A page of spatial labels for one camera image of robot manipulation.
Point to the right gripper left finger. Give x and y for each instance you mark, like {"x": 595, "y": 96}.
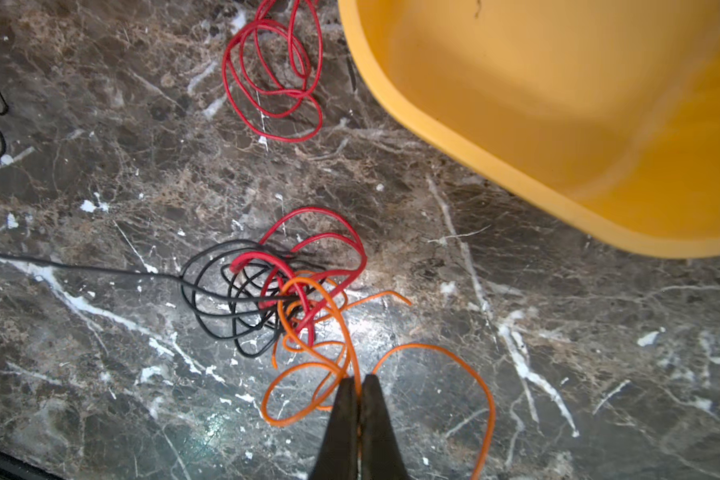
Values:
{"x": 337, "y": 458}

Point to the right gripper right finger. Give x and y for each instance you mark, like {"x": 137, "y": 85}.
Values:
{"x": 380, "y": 456}

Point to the right yellow plastic bin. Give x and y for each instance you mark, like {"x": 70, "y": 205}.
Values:
{"x": 605, "y": 114}

